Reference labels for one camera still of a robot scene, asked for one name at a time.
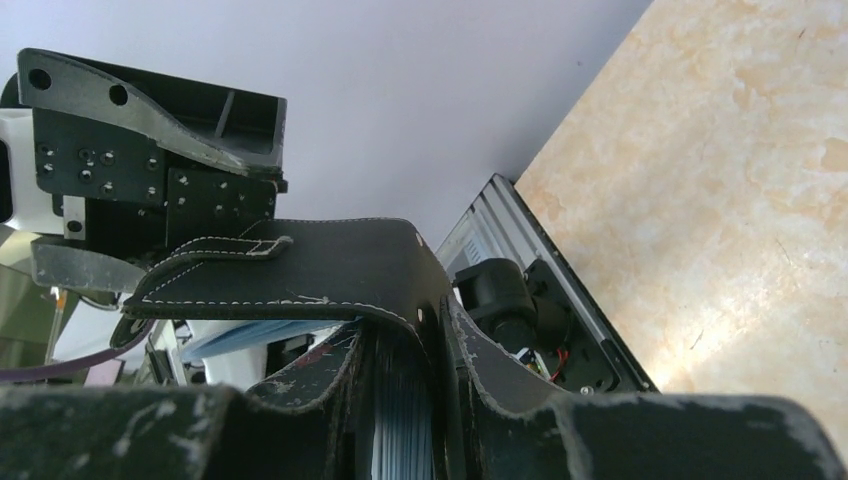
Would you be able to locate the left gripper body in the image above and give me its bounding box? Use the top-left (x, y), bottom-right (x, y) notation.
top-left (33, 105), bottom-right (287, 261)

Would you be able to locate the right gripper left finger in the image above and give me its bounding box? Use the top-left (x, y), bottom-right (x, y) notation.
top-left (1, 325), bottom-right (360, 479)

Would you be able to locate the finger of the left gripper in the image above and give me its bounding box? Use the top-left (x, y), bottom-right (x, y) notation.
top-left (30, 238), bottom-right (146, 293)
top-left (17, 48), bottom-right (287, 179)

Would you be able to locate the black leather card holder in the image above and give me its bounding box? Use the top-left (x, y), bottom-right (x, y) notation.
top-left (109, 217), bottom-right (465, 480)

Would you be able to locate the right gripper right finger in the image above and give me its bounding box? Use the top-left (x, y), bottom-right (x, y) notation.
top-left (440, 298), bottom-right (848, 480)

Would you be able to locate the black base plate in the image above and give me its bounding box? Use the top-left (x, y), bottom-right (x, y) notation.
top-left (524, 259), bottom-right (659, 395)

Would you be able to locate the aluminium frame rail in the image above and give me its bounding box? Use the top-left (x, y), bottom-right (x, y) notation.
top-left (433, 173), bottom-right (660, 392)

